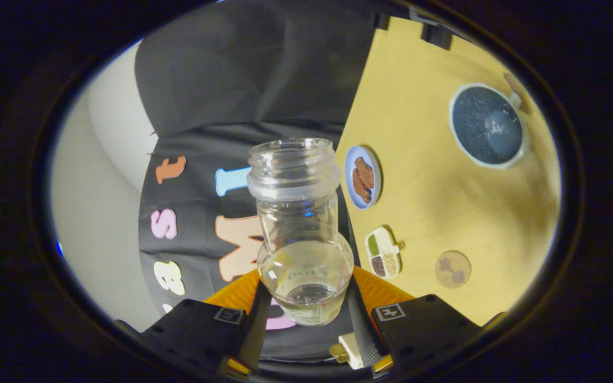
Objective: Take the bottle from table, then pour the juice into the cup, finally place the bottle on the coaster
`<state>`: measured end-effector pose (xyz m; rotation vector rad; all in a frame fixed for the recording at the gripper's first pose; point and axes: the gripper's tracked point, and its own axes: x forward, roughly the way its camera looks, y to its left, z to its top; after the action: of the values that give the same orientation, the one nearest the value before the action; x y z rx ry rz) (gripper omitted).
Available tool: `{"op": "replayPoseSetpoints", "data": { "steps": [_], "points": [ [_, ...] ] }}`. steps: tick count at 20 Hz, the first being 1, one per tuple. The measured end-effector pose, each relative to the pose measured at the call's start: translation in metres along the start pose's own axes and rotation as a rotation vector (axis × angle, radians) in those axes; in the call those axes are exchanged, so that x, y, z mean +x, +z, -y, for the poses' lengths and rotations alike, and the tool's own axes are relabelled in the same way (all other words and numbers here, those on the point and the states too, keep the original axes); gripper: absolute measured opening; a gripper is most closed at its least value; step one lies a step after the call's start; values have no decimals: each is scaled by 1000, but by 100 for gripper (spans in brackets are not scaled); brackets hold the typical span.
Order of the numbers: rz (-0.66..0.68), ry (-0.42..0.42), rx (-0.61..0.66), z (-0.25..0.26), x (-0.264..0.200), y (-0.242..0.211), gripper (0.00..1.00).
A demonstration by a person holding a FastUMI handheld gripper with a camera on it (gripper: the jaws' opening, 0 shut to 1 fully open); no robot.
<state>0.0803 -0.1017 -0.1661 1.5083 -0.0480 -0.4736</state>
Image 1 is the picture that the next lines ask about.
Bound wooden table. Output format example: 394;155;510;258
335;16;561;328

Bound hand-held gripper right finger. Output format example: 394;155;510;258
346;266;483;376

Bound black backdrop cloth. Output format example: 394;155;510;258
135;0;392;368

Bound clear glass bottle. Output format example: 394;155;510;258
247;138;355;327

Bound brown round disc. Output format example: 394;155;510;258
503;72;532;113

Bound round brown coaster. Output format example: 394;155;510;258
435;251;472;289

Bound white cup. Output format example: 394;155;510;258
449;82;529;170

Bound white divided grain dish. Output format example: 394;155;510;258
365;227;401;279

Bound brown cookie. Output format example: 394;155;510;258
354;156;375;189
352;171;372;204

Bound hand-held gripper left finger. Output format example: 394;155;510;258
140;269;272;379

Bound white square holder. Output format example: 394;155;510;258
338;332;367;370

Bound blue plate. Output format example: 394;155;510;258
344;145;382;210

